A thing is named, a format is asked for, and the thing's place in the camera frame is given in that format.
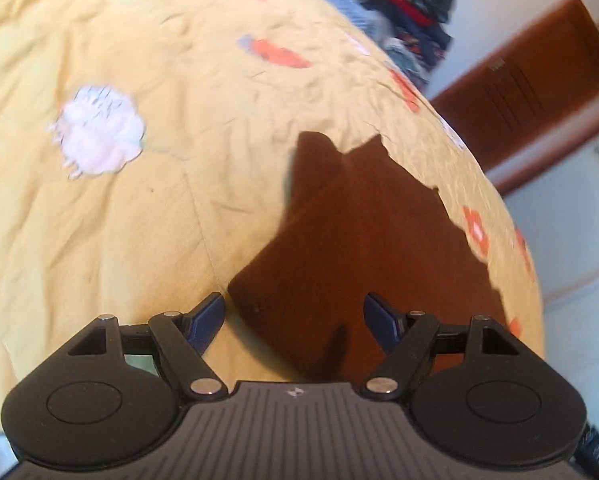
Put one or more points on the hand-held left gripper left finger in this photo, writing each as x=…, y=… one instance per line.
x=207, y=321

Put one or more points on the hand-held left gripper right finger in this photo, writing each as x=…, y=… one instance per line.
x=382, y=321

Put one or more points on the brown knit sweater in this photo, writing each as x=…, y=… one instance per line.
x=359, y=240

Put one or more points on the pile of clothes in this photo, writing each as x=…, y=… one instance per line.
x=404, y=5

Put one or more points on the yellow printed blanket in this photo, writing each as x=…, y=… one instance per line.
x=129, y=210

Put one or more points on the white sliding wardrobe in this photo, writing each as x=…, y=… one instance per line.
x=569, y=230

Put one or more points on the brown wooden door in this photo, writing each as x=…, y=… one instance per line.
x=529, y=85

